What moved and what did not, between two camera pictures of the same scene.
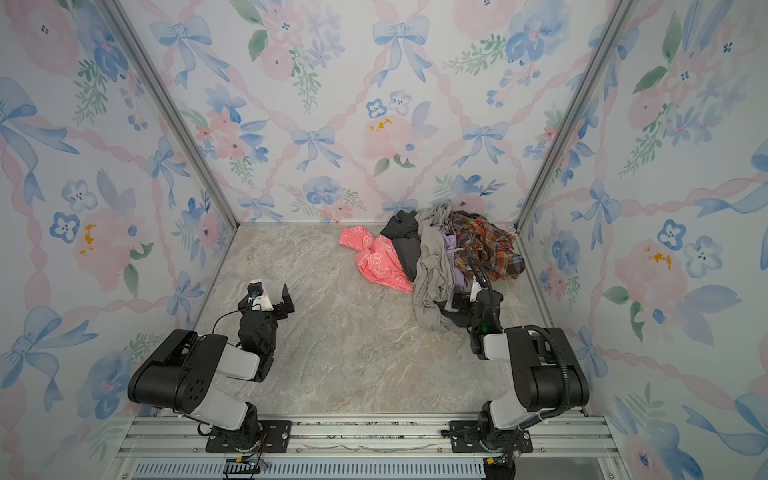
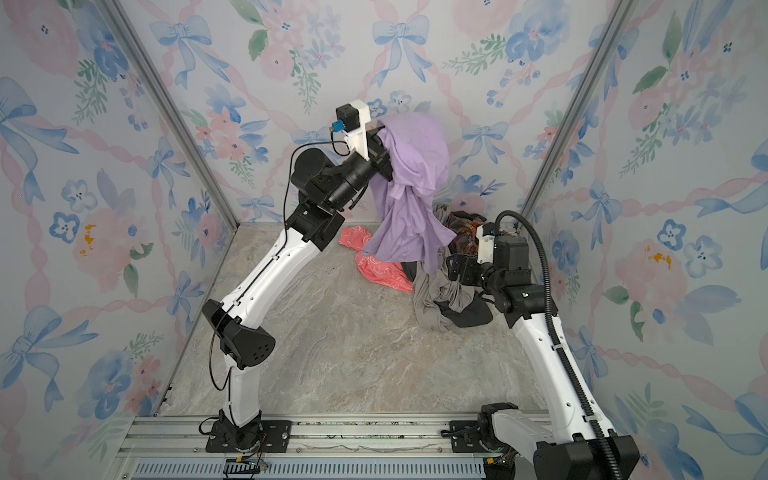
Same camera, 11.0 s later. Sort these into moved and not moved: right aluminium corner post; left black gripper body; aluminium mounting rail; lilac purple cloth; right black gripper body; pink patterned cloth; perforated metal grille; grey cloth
Moved: lilac purple cloth; right black gripper body; left black gripper body
Not moved: pink patterned cloth; perforated metal grille; aluminium mounting rail; right aluminium corner post; grey cloth
